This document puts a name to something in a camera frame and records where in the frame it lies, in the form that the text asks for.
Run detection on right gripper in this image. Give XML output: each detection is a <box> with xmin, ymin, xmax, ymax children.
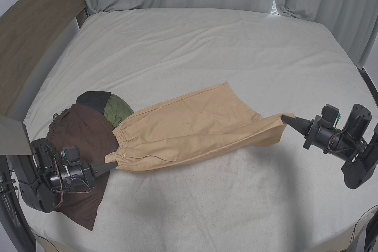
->
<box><xmin>303</xmin><ymin>120</ymin><xmax>337</xmax><ymax>154</ymax></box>

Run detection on bed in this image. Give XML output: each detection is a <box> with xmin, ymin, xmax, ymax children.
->
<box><xmin>0</xmin><ymin>0</ymin><xmax>378</xmax><ymax>252</ymax></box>

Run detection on black garment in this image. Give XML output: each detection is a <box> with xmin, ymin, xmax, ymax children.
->
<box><xmin>76</xmin><ymin>91</ymin><xmax>112</xmax><ymax>112</ymax></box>

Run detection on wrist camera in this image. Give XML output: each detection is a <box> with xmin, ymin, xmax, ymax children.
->
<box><xmin>314</xmin><ymin>104</ymin><xmax>340</xmax><ymax>129</ymax></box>
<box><xmin>60</xmin><ymin>146</ymin><xmax>81</xmax><ymax>167</ymax></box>

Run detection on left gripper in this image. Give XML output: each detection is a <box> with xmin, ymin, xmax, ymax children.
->
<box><xmin>57</xmin><ymin>164</ymin><xmax>97</xmax><ymax>191</ymax></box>

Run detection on brown shorts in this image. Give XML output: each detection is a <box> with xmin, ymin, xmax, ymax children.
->
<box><xmin>46</xmin><ymin>105</ymin><xmax>119</xmax><ymax>231</ymax></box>

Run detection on green garment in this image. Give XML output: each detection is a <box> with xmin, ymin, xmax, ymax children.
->
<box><xmin>103</xmin><ymin>94</ymin><xmax>135</xmax><ymax>129</ymax></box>

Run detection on black cable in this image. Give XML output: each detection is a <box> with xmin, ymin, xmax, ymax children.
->
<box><xmin>351</xmin><ymin>205</ymin><xmax>378</xmax><ymax>247</ymax></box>

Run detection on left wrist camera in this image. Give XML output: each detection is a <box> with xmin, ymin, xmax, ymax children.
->
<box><xmin>60</xmin><ymin>146</ymin><xmax>81</xmax><ymax>167</ymax></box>

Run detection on beige shorts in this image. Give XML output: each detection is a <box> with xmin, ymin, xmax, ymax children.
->
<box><xmin>105</xmin><ymin>82</ymin><xmax>288</xmax><ymax>173</ymax></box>

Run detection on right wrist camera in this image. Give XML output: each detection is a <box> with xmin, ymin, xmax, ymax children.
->
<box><xmin>314</xmin><ymin>104</ymin><xmax>340</xmax><ymax>129</ymax></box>

